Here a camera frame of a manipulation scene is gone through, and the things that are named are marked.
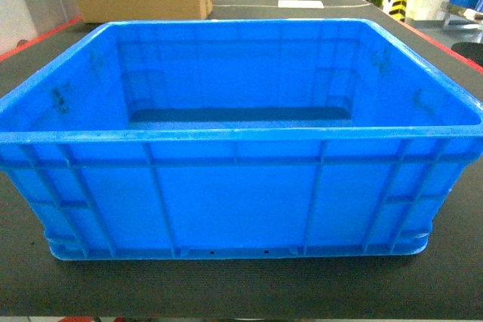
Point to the large blue plastic crate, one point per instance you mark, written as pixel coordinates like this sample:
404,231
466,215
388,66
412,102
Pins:
237,139

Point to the black yellow striped post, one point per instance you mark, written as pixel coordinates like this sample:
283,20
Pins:
398,10

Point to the white paper sheet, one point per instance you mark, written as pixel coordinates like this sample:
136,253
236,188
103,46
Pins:
300,4

